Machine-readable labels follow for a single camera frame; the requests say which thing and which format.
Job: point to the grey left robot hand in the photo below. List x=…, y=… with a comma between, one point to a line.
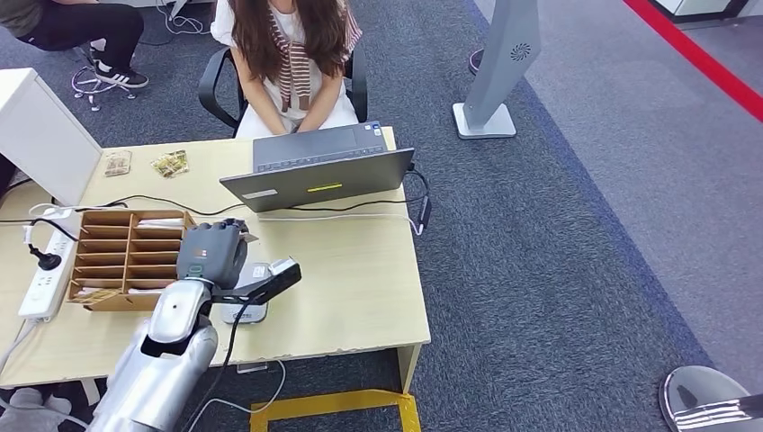
x=211, y=256

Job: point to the ID card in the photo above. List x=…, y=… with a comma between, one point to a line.
x=250, y=238

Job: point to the person's left forearm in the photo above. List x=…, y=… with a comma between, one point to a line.
x=325, y=101

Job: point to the person's right forearm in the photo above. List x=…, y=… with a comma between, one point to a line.
x=259, y=104

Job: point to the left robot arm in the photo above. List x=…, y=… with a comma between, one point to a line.
x=155, y=369

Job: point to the white room key card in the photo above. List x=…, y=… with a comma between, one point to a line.
x=161, y=223
x=149, y=291

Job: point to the grey card reader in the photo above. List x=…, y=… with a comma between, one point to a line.
x=247, y=313

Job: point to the wooden card organiser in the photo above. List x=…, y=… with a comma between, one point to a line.
x=104, y=229

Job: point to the patterned room key card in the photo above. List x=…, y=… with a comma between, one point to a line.
x=95, y=294

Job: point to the person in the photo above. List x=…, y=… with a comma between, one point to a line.
x=292, y=36
x=89, y=27

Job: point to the golden snack packet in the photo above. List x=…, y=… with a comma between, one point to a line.
x=170, y=164

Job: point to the grey laptop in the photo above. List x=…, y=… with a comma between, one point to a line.
x=316, y=179

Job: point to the clear snack packet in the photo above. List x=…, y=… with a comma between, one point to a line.
x=118, y=163

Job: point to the wooden desk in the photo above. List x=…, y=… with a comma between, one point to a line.
x=357, y=286

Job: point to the white power strip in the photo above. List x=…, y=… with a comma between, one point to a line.
x=44, y=286

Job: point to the yellow floor tape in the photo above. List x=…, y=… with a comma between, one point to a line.
x=334, y=405

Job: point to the chrome chair base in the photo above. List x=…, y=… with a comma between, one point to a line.
x=90, y=94

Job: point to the white box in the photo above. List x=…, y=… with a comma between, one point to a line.
x=42, y=137

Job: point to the black office chair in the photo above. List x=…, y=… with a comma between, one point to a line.
x=360, y=83

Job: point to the grey cloth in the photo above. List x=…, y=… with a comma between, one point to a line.
x=30, y=411

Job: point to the round disc base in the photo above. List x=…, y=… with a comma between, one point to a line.
x=474, y=62

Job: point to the grey standing panel with base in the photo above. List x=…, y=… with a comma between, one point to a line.
x=500, y=59

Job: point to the red floor tape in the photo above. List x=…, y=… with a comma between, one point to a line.
x=697, y=56

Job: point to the white cabinet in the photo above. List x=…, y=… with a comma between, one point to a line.
x=691, y=6

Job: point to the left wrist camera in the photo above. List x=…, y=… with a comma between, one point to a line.
x=283, y=266

